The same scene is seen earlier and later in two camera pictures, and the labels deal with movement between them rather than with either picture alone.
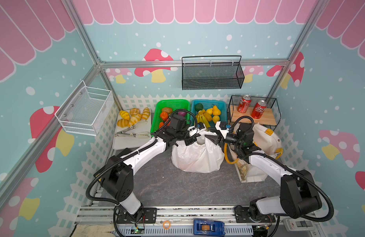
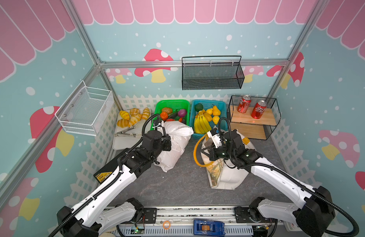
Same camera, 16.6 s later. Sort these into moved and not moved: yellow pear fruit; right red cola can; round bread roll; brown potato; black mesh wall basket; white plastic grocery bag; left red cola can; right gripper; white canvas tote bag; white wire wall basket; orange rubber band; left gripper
Moved: right gripper; white plastic grocery bag; left gripper; white canvas tote bag
Not moved: brown potato; round bread roll; right red cola can; left red cola can; yellow pear fruit; orange rubber band; white wire wall basket; black mesh wall basket
